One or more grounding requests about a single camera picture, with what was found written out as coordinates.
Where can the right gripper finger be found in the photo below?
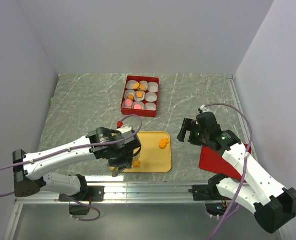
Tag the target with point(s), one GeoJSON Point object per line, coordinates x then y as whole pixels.
{"type": "Point", "coordinates": [194, 137]}
{"type": "Point", "coordinates": [187, 125]}

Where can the orange fish cookie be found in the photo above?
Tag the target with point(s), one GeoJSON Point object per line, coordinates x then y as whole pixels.
{"type": "Point", "coordinates": [136, 164]}
{"type": "Point", "coordinates": [164, 143]}

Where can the round tan cookie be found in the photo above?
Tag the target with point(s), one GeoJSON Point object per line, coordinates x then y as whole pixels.
{"type": "Point", "coordinates": [130, 97]}
{"type": "Point", "coordinates": [136, 86]}

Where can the aluminium rail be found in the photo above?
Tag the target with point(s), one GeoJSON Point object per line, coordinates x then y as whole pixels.
{"type": "Point", "coordinates": [127, 193]}
{"type": "Point", "coordinates": [238, 105]}

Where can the flower cookie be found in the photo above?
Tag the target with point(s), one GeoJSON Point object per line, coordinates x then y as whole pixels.
{"type": "Point", "coordinates": [139, 94]}
{"type": "Point", "coordinates": [142, 87]}

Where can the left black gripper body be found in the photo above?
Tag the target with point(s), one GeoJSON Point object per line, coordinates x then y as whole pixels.
{"type": "Point", "coordinates": [124, 159]}

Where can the aluminium rail right side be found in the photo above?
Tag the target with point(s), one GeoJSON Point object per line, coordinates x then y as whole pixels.
{"type": "Point", "coordinates": [238, 105]}

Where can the white paper cup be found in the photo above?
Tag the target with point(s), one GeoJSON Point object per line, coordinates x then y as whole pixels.
{"type": "Point", "coordinates": [153, 87]}
{"type": "Point", "coordinates": [151, 97]}
{"type": "Point", "coordinates": [144, 83]}
{"type": "Point", "coordinates": [123, 106]}
{"type": "Point", "coordinates": [139, 99]}
{"type": "Point", "coordinates": [128, 92]}
{"type": "Point", "coordinates": [129, 84]}
{"type": "Point", "coordinates": [150, 106]}
{"type": "Point", "coordinates": [138, 103]}

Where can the metal tongs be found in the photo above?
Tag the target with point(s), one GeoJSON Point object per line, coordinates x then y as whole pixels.
{"type": "Point", "coordinates": [116, 172]}

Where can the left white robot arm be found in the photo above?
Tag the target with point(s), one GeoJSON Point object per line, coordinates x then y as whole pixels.
{"type": "Point", "coordinates": [34, 172]}

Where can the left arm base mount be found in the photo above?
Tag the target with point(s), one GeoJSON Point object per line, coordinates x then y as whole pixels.
{"type": "Point", "coordinates": [80, 206]}

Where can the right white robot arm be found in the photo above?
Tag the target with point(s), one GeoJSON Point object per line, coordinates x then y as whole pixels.
{"type": "Point", "coordinates": [272, 204]}

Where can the red box lid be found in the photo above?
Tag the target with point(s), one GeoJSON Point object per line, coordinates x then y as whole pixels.
{"type": "Point", "coordinates": [212, 162]}

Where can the pink round cookie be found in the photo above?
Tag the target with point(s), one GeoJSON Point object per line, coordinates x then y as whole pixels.
{"type": "Point", "coordinates": [128, 103]}
{"type": "Point", "coordinates": [137, 107]}

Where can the yellow tray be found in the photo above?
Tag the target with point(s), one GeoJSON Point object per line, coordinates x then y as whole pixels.
{"type": "Point", "coordinates": [152, 158]}

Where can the aluminium rail front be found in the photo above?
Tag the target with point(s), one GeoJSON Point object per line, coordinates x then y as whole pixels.
{"type": "Point", "coordinates": [127, 193]}

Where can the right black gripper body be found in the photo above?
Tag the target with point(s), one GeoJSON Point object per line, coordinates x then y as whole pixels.
{"type": "Point", "coordinates": [204, 136]}

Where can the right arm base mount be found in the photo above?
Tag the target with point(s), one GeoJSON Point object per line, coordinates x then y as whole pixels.
{"type": "Point", "coordinates": [216, 205]}

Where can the red cookie box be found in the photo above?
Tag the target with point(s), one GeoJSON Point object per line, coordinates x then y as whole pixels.
{"type": "Point", "coordinates": [141, 113]}

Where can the round tan cookie top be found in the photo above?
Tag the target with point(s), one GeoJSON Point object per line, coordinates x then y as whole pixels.
{"type": "Point", "coordinates": [136, 86]}

